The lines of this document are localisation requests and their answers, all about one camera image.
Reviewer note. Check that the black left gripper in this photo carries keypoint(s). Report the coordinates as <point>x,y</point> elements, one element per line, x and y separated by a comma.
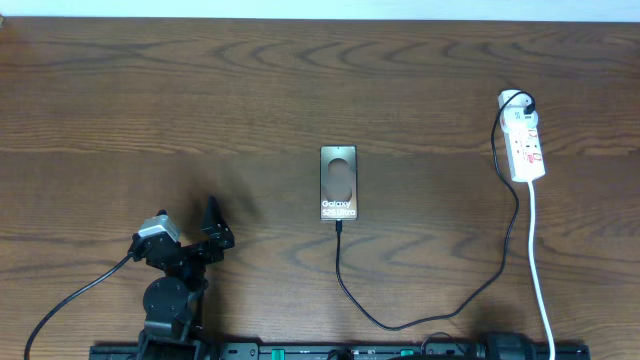
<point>222,235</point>

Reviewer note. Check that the bronze Galaxy smartphone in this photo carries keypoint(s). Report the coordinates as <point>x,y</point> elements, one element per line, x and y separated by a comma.
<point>338,183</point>

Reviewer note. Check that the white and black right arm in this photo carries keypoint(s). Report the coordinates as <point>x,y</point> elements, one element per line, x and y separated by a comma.
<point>505,346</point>

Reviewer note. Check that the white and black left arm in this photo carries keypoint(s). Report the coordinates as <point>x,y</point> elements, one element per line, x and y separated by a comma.
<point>174,302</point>

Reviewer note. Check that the white USB charger adapter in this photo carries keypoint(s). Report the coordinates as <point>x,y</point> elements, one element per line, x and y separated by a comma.
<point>517,110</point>

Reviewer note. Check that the white power strip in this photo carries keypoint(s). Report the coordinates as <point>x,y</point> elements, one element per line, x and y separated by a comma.
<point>524,155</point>

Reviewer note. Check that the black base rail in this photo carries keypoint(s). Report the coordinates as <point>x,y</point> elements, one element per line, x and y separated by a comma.
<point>436,346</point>

